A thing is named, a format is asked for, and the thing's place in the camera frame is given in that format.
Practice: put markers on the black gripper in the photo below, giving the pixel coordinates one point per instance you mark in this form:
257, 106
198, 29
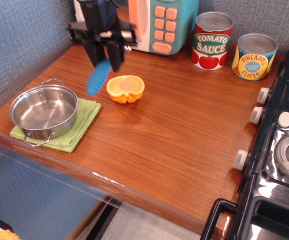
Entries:
100, 16

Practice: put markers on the blue handled metal scoop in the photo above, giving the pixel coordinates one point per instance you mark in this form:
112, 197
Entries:
99, 75

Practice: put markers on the stainless steel pot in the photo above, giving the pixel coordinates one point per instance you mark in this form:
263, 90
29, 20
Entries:
44, 112

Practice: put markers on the orange toy squash half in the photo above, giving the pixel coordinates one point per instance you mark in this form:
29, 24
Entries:
125, 88

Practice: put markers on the green folded cloth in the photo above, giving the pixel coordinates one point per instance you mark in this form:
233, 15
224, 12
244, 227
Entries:
86, 112

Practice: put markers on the teal toy microwave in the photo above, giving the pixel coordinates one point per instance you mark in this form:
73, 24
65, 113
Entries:
161, 26

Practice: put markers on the tomato sauce can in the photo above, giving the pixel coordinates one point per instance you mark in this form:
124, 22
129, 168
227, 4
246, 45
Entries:
211, 40

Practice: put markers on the pineapple slices can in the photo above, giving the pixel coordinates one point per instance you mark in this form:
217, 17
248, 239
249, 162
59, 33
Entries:
254, 56

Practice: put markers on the white stove knob rear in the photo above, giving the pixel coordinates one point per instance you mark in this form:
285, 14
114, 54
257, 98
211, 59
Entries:
262, 95

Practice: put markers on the white stove knob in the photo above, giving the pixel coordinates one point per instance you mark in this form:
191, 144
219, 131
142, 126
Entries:
240, 159
256, 115
262, 95

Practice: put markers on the white stove knob middle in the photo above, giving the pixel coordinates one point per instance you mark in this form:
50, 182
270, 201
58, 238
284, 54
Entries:
256, 115

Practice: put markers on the white stove knob front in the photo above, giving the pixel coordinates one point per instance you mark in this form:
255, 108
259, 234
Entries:
240, 159

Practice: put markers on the orange object bottom left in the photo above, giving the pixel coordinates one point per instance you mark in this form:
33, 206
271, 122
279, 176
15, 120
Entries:
8, 235

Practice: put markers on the black toy stove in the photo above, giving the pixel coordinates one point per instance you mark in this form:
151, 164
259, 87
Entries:
262, 209

